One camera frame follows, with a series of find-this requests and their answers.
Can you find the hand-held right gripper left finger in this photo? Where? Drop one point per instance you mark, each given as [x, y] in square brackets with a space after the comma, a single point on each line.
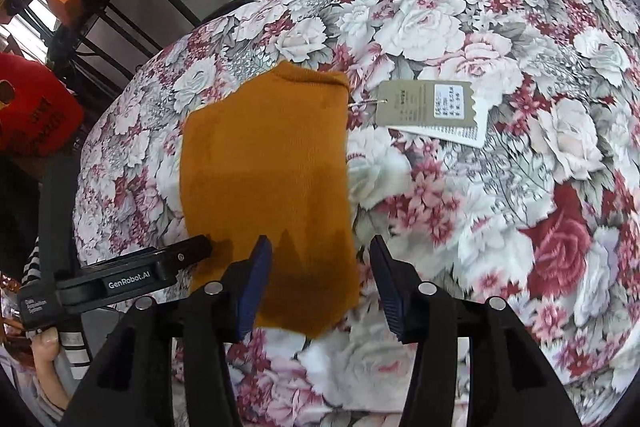
[252, 292]

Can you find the red bag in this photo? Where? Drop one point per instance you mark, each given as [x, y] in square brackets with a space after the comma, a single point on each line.
[35, 107]

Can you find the brown paper tag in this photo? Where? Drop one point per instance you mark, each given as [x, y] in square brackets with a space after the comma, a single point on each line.
[415, 104]

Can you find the white paper tag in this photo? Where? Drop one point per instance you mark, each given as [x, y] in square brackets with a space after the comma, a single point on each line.
[467, 134]

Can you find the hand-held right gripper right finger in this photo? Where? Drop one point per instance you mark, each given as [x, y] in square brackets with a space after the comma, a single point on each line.
[392, 297]

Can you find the mustard knit sweater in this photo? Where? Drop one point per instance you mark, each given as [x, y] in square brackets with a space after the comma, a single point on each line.
[265, 167]

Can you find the floral printed blanket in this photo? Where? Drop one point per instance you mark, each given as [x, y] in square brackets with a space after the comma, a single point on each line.
[500, 207]

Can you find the person's left hand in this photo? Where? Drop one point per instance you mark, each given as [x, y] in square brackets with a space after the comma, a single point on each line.
[47, 349]

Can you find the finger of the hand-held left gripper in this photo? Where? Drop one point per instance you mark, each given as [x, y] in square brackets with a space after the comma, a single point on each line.
[187, 252]

